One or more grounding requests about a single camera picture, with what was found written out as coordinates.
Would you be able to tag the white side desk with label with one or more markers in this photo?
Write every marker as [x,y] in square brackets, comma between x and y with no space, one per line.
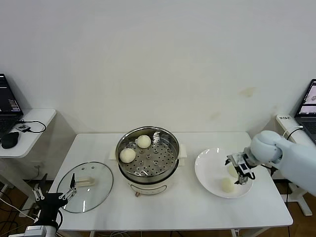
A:
[302,138]

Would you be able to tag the black laptop with dark screen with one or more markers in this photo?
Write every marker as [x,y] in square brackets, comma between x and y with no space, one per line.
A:
[7,98]

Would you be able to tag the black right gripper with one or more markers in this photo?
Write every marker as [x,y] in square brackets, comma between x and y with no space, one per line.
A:
[243,165]

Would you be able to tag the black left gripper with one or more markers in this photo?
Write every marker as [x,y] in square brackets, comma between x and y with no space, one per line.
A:
[50,205]

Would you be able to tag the cream electric cooking pot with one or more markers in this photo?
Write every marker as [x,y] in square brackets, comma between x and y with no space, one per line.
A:
[148,188]

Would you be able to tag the white round plate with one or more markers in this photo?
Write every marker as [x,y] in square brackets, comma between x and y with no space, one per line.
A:
[209,170]

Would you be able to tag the white side desk with mouse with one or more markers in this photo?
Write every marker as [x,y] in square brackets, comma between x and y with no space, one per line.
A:
[37,138]

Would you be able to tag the white steamed baozi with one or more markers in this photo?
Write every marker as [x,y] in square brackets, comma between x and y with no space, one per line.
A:
[232,170]
[127,155]
[227,185]
[144,141]

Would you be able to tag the black computer mouse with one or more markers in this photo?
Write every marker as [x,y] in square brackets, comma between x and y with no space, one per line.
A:
[10,140]

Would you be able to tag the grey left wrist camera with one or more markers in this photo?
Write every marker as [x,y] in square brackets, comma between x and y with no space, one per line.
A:
[35,231]

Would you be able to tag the grey laptop with bright screen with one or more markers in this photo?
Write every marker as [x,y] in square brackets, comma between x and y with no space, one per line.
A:
[308,111]

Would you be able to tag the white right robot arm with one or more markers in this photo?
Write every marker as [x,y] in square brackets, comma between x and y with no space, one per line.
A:
[291,158]

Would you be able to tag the white wall socket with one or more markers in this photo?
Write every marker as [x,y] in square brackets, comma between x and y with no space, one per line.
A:
[37,165]

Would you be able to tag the stainless steel steamer basket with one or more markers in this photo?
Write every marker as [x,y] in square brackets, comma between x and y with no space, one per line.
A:
[168,160]

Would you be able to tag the white label card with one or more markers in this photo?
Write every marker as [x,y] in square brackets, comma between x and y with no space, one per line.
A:
[285,118]

